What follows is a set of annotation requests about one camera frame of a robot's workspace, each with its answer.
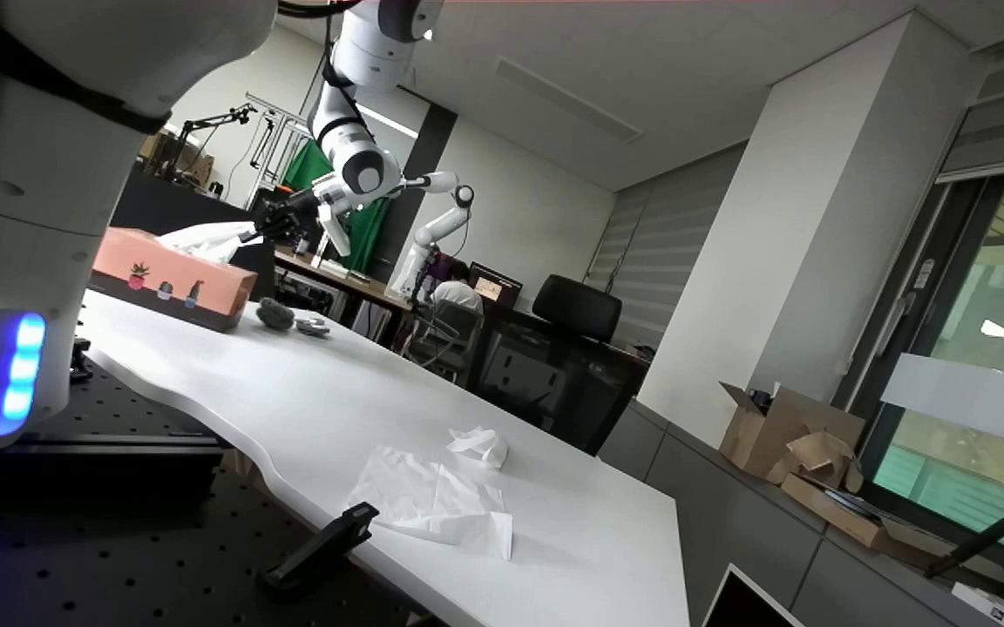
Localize black table clamp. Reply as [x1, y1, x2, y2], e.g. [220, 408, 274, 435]
[259, 497, 385, 603]

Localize small crumpled white tissue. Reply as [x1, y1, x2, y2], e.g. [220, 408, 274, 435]
[444, 421, 511, 473]

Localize pink tissue box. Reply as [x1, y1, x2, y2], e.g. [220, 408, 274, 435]
[87, 223, 263, 340]

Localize laptop with white edge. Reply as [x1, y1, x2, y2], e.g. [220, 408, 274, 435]
[698, 563, 810, 627]

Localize wooden desk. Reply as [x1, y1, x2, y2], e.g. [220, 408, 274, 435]
[271, 248, 415, 341]

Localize crumpled clear plastic bag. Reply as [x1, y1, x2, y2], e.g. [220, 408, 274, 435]
[345, 443, 519, 566]

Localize black tripod leg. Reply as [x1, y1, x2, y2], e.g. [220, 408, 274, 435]
[923, 463, 1004, 587]

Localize black perforated breadboard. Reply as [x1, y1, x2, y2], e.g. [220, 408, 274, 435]
[0, 359, 448, 627]

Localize black office chair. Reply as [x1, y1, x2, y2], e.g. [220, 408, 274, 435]
[529, 271, 627, 350]

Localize grey mesh chair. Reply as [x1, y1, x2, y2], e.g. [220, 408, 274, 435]
[397, 277, 487, 381]

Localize dark office desk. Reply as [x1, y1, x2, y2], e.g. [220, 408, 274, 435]
[475, 312, 653, 459]

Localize grey low cabinet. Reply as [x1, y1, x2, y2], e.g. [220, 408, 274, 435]
[595, 398, 1000, 627]

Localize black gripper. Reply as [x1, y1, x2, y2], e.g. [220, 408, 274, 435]
[229, 183, 329, 278]

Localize dark grey lump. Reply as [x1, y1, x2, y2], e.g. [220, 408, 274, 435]
[253, 295, 299, 335]

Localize open cardboard box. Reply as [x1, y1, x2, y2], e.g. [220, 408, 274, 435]
[719, 381, 870, 492]

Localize small grey lump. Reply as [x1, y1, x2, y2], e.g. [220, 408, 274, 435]
[293, 312, 335, 341]

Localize white pulled tissue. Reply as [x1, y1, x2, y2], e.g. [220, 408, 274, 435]
[156, 220, 259, 254]

